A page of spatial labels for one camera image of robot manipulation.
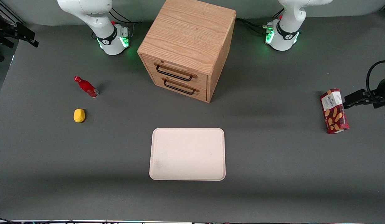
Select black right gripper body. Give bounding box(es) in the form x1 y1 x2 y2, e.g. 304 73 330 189
0 19 16 49

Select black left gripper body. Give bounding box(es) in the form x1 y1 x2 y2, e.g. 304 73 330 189
371 76 385 109

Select red coke bottle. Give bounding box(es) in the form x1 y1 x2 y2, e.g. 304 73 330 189
74 76 100 98

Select beige plastic tray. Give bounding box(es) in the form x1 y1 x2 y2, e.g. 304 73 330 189
149 128 226 181

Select red cookie box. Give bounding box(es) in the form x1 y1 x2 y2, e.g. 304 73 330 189
320 89 350 134

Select wooden two-drawer cabinet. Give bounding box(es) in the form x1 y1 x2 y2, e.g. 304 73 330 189
137 0 237 103

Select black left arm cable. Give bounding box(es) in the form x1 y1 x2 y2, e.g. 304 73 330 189
366 60 385 97

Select metal frame rail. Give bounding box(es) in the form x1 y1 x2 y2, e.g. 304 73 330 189
0 0 18 24

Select black right base cables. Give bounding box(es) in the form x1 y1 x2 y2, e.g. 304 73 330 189
109 6 143 41

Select black base cables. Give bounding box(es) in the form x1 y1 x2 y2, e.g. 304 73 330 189
109 6 143 41
236 9 285 36

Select black left base cables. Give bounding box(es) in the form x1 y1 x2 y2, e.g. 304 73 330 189
236 9 285 36

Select long black drawer handle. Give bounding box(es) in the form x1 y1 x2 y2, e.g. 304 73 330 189
156 64 193 82

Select short black drawer handle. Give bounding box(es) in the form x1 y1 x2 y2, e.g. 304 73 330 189
163 79 196 95

